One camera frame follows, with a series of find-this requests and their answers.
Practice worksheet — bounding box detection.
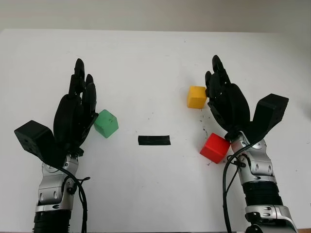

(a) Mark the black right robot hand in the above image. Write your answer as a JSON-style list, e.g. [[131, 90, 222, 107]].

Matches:
[[205, 54, 251, 141]]

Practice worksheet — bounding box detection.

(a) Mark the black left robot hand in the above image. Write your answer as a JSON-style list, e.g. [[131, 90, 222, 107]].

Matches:
[[52, 58, 100, 156]]

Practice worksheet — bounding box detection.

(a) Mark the yellow wooden block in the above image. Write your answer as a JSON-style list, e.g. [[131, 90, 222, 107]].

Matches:
[[186, 85, 207, 109]]

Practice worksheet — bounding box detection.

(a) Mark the green wooden block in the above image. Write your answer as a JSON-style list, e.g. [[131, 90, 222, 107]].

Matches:
[[93, 109, 119, 139]]

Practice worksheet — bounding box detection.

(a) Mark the red wooden block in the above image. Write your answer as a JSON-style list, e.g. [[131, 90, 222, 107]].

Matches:
[[199, 133, 231, 165]]

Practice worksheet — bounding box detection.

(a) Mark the black tape strip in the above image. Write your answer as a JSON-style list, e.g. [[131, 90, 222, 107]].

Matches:
[[138, 134, 172, 147]]

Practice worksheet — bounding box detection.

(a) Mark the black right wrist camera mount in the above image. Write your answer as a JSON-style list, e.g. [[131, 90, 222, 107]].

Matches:
[[242, 93, 290, 146]]

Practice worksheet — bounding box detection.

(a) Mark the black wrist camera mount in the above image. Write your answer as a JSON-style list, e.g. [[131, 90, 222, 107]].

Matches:
[[242, 93, 290, 146], [14, 120, 68, 168]]

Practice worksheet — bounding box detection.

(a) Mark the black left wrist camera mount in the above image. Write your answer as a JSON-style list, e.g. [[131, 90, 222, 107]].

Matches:
[[14, 120, 68, 168]]

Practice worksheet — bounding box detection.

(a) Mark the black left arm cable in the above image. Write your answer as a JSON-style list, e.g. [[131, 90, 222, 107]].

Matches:
[[58, 167, 91, 233]]

